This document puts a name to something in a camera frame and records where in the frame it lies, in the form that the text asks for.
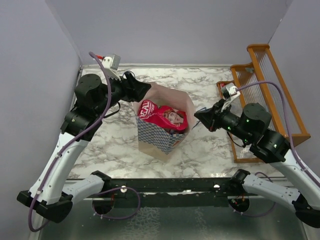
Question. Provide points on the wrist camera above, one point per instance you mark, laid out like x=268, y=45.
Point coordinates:
x=110, y=65
x=230, y=93

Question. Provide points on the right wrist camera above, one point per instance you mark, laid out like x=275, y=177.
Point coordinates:
x=230, y=93

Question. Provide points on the red snack bag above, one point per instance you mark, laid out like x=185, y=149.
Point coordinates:
x=163, y=116

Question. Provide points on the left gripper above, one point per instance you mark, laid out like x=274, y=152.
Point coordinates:
x=134, y=90

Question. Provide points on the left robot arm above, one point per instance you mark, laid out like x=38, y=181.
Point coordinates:
x=49, y=197

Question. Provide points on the orange wooden rack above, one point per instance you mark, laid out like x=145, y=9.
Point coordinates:
x=263, y=67

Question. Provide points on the checkered paper bag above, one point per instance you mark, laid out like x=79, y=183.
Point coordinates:
x=156, y=141

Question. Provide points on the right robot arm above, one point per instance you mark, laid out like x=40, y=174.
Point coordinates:
x=252, y=127

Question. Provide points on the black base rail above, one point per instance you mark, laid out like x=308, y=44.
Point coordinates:
x=134, y=193

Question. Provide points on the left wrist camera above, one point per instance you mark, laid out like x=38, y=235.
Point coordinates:
x=110, y=65

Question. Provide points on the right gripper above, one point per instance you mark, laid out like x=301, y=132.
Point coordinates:
x=210, y=117

